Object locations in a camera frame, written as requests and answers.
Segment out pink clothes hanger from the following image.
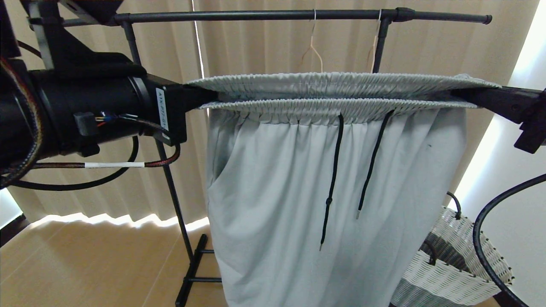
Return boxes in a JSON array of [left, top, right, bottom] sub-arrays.
[[299, 11, 325, 73], [367, 11, 382, 73]]

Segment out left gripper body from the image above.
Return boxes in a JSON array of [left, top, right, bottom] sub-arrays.
[[32, 64, 189, 158]]

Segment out pale grey shorts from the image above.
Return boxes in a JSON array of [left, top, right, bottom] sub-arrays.
[[188, 72, 502, 307]]

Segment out white laundry basket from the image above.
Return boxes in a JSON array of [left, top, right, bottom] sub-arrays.
[[390, 192, 514, 307]]

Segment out black cable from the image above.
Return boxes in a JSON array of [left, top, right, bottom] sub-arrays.
[[473, 173, 546, 307], [9, 136, 139, 191]]

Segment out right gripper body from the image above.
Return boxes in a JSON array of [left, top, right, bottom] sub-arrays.
[[514, 87, 546, 154]]

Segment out black clothes rack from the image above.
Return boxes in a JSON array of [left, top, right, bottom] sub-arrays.
[[62, 8, 493, 307]]

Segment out beige curtain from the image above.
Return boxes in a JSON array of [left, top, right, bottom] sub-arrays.
[[0, 0, 540, 226]]

